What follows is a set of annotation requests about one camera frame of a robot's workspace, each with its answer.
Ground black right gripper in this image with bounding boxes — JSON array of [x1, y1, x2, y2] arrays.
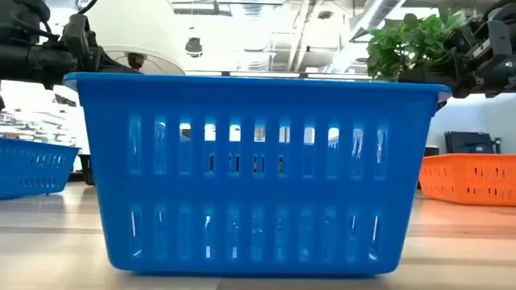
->
[[398, 7, 516, 99]]

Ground black stacked equipment cases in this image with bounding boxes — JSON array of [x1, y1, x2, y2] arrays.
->
[[444, 130, 503, 155]]

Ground black ceiling spotlight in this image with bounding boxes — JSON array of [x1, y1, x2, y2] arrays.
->
[[185, 36, 204, 58]]

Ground blue plastic slotted basket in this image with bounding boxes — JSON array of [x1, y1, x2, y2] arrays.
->
[[63, 72, 453, 278], [0, 136, 81, 201]]

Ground white shade silver table lamp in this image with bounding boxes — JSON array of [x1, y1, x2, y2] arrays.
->
[[84, 0, 186, 77]]

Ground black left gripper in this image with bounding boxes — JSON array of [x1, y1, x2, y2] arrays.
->
[[0, 14, 140, 88]]

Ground orange plastic slotted basket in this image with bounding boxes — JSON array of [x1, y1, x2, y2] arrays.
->
[[418, 152, 516, 208]]

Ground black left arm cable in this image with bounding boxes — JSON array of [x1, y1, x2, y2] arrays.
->
[[75, 0, 99, 15]]

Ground green leafy potted plant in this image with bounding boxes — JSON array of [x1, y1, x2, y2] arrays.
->
[[365, 6, 464, 81]]

